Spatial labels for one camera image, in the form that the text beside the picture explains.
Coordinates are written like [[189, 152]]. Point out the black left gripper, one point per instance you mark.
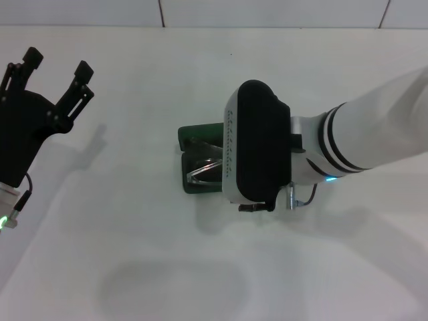
[[23, 133]]

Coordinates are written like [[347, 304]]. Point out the silver wrist connector post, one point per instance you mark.
[[293, 197], [12, 219]]

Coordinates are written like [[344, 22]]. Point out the clear white glasses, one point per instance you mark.
[[204, 167]]

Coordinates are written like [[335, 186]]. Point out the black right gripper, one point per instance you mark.
[[271, 200]]

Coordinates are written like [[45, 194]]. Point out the silver left wrist connector post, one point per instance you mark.
[[12, 219]]

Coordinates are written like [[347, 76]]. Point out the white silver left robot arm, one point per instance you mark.
[[6, 194]]

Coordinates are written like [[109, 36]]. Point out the silver right wrist connector post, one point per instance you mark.
[[293, 197]]

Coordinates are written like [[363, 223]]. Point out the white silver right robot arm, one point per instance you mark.
[[368, 127]]

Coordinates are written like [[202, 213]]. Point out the green glasses case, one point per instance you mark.
[[200, 128]]

